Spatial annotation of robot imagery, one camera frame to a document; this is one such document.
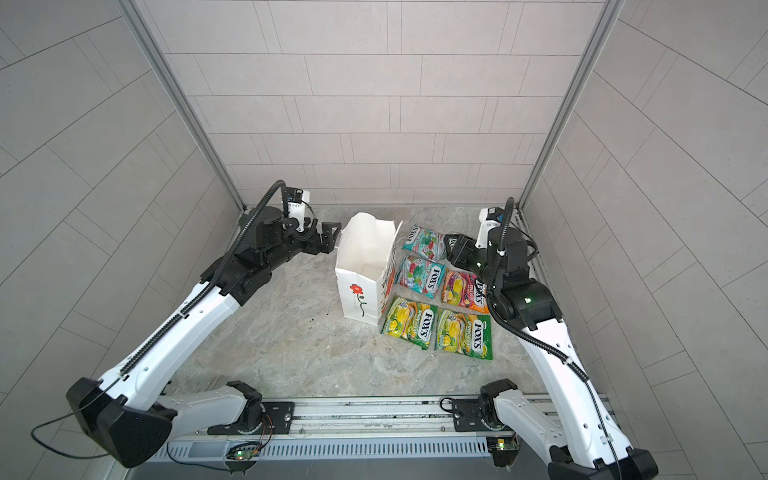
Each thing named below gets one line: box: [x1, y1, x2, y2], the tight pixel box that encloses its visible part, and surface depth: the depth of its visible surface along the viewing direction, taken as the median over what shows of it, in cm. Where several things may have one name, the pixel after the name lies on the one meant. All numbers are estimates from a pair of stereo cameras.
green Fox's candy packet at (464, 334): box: [435, 309, 493, 360], surface depth 84 cm
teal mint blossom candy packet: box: [401, 225, 447, 263], surface depth 104 cm
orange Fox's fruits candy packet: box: [441, 270, 490, 314], surface depth 93 cm
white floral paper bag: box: [335, 212, 403, 326], surface depth 82 cm
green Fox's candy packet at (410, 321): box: [380, 297, 438, 350], surface depth 86 cm
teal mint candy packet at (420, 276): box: [395, 255, 446, 299], surface depth 96 cm
